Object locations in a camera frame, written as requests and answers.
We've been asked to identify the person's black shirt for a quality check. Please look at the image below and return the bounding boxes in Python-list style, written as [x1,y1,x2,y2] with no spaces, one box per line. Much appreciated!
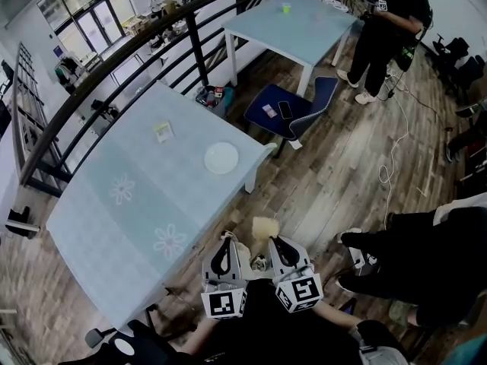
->
[189,279,366,365]

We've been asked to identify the plain light blue tablecloth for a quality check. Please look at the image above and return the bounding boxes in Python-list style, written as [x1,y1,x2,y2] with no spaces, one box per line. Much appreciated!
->
[221,0,361,68]

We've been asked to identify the yellow sponge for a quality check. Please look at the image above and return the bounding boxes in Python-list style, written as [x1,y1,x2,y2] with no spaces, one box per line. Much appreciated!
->
[251,215,282,256]

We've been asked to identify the black mesh office chair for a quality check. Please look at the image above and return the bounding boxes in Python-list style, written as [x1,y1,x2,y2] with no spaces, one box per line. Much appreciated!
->
[56,317,183,365]

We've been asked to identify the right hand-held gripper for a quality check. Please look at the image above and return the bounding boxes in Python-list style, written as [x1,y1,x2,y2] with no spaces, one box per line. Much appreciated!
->
[268,236,324,314]

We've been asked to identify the table with white cloth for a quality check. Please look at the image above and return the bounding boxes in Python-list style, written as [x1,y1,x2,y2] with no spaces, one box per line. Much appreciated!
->
[0,127,41,239]

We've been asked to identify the person's left forearm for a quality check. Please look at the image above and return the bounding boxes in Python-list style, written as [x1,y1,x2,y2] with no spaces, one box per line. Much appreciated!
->
[178,317,220,357]

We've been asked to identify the grey trash bin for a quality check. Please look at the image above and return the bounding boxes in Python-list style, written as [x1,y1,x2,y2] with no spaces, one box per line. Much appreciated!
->
[195,84,236,119]

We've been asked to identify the light blue flowered tablecloth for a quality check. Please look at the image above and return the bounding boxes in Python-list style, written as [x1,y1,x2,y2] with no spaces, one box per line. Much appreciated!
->
[45,80,279,330]

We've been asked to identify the white floor cable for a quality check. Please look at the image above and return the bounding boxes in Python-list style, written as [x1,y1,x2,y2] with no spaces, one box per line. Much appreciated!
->
[378,89,411,227]

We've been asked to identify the black metal railing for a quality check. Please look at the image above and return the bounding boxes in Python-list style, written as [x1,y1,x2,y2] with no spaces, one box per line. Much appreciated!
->
[11,0,290,197]

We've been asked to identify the person's right forearm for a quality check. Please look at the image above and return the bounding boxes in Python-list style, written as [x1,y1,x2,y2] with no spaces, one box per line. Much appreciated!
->
[315,300,362,326]

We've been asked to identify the white shoulder bag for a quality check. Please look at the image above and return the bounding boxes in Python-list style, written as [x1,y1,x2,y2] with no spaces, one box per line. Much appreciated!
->
[353,325,412,365]

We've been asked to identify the white round plate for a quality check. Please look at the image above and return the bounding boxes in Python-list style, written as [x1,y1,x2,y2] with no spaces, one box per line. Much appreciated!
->
[203,141,240,175]

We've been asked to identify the glass entrance doors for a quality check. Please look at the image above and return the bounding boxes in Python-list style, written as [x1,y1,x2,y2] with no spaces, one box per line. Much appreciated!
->
[36,0,138,59]

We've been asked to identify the dark blue chair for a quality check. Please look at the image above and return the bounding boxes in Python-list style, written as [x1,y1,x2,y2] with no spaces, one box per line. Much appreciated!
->
[243,75,340,159]

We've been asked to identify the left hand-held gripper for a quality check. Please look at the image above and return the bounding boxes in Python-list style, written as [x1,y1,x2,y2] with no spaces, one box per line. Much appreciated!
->
[200,236,248,321]

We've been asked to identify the yellow-topped clear packet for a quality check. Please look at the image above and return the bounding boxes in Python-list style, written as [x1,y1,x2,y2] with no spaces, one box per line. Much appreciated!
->
[152,121,174,144]

